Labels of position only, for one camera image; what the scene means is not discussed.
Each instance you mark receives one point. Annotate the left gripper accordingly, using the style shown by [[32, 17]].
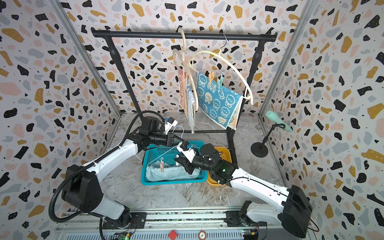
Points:
[[171, 139]]

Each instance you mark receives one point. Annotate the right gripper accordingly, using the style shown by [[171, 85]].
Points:
[[188, 166]]

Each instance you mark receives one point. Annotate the light blue wire hanger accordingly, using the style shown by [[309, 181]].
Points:
[[156, 152]]

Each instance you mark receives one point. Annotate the light blue towel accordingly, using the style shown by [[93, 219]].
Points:
[[154, 173]]

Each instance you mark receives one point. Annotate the peach clothespin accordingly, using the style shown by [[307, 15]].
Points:
[[162, 165]]

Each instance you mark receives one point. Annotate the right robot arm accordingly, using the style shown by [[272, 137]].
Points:
[[292, 207]]

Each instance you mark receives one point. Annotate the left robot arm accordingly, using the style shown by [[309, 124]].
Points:
[[81, 187]]

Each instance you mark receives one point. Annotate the large wooden hanger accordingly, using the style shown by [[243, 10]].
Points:
[[248, 95]]

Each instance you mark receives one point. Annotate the teal plastic basket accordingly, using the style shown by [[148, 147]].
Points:
[[201, 178]]

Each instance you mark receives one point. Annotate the yellow plastic bin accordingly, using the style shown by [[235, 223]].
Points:
[[225, 155]]

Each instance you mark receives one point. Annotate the teal jellyfish pattern towel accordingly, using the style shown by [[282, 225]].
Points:
[[220, 104]]

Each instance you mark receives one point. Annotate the orange patterned towel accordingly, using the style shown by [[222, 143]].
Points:
[[183, 90]]

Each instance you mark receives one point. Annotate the mint green clothespin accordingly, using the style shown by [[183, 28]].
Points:
[[220, 80]]

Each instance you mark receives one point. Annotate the red diamond sticker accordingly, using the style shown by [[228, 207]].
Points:
[[172, 235]]

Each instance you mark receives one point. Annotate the orange clothespin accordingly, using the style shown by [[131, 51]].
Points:
[[211, 76]]

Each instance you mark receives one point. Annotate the round red white sticker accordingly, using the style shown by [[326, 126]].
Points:
[[202, 235]]

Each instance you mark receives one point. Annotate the black microphone stand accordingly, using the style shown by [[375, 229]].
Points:
[[259, 149]]

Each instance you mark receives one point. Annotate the mint green microphone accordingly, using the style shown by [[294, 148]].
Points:
[[272, 116]]

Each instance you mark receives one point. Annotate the black clothes rack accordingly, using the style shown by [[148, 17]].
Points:
[[108, 36]]

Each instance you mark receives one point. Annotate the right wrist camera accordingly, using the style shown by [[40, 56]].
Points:
[[188, 152]]

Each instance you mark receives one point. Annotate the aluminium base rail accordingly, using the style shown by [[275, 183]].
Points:
[[157, 224]]

